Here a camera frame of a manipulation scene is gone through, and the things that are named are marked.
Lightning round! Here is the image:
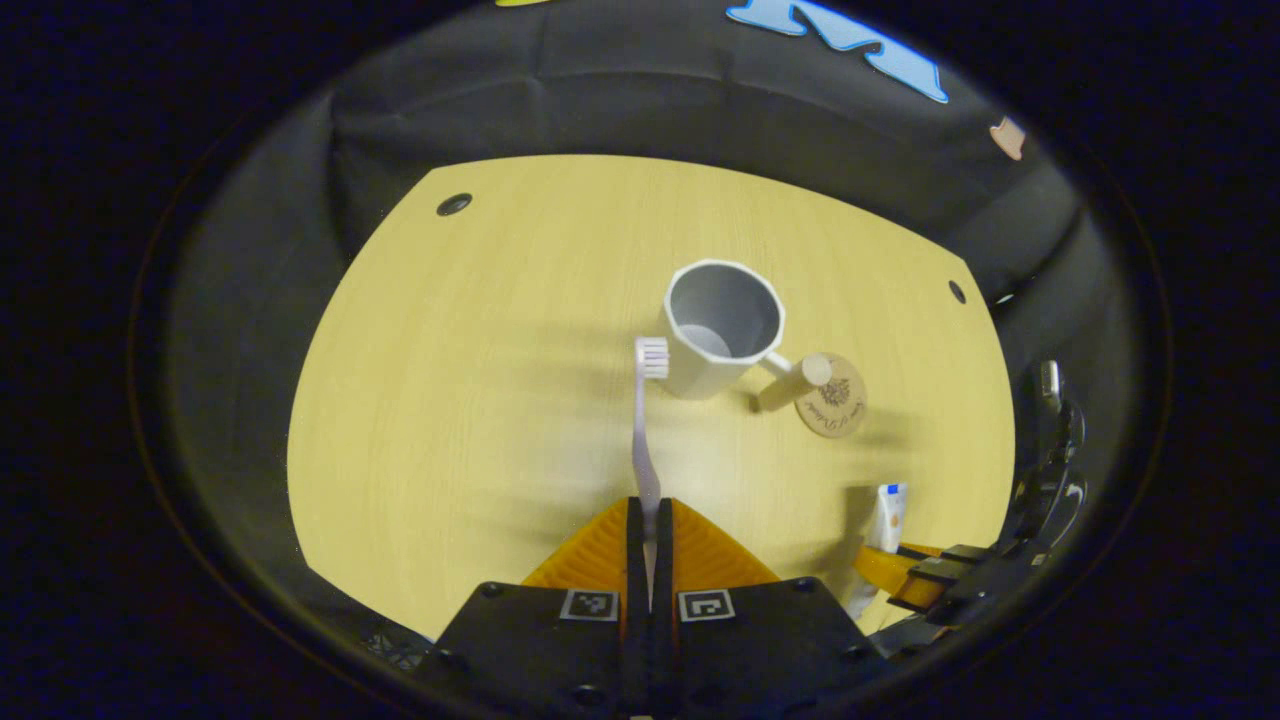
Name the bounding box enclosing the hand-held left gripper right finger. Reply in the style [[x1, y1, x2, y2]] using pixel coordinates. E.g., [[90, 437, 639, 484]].
[[648, 497, 893, 719]]

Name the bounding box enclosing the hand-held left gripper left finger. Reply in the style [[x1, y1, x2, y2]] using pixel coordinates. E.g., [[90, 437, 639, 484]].
[[412, 497, 651, 719]]

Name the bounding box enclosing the white toothpaste tube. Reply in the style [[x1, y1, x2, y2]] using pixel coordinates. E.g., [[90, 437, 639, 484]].
[[845, 483, 909, 621]]

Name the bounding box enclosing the white toothbrush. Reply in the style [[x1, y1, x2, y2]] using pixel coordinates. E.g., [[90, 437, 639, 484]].
[[633, 337, 671, 611]]

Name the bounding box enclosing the round wooden coaster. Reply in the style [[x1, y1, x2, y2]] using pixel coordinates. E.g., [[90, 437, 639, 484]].
[[795, 352, 868, 439]]

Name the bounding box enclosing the white cup with wooden handle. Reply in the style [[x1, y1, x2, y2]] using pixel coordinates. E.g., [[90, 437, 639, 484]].
[[662, 259, 836, 402]]

